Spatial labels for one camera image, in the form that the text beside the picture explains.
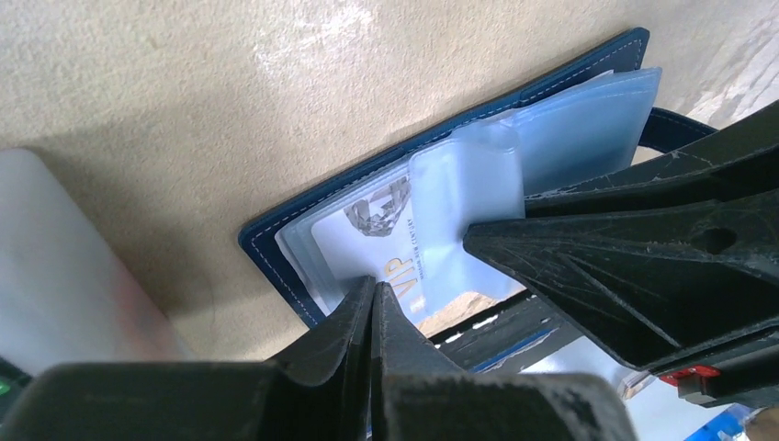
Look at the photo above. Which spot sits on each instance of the blue card holder wallet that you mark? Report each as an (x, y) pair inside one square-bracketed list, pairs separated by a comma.
[(578, 121)]

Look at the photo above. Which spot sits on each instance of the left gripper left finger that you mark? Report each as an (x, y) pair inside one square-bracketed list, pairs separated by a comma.
[(326, 390)]

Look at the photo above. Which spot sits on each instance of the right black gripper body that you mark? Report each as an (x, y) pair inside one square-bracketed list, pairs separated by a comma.
[(748, 377)]

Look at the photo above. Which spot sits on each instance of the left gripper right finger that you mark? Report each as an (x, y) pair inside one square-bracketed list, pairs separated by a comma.
[(411, 380)]

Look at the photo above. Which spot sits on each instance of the green card box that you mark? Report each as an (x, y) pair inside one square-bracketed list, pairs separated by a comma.
[(65, 296)]

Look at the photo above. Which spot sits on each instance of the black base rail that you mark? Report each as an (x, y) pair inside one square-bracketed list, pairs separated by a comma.
[(508, 337)]

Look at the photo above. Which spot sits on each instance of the white patterned card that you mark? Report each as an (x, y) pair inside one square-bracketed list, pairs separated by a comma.
[(373, 234)]

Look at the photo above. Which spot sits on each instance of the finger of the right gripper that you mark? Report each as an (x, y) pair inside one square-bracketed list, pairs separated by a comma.
[(697, 163), (650, 287)]

